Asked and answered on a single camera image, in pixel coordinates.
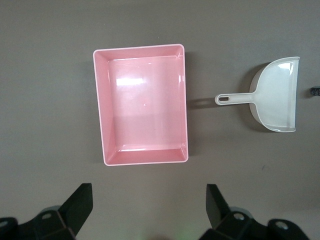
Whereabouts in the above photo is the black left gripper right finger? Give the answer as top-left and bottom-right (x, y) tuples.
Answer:
(199, 184), (310, 240)

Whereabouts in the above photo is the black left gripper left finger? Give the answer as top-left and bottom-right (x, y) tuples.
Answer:
(0, 182), (94, 240)

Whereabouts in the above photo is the plastic dustpan with handle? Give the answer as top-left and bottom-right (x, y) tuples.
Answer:
(214, 56), (301, 133)

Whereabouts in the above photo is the pink plastic bin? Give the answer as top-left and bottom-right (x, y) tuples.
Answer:
(92, 43), (189, 167)

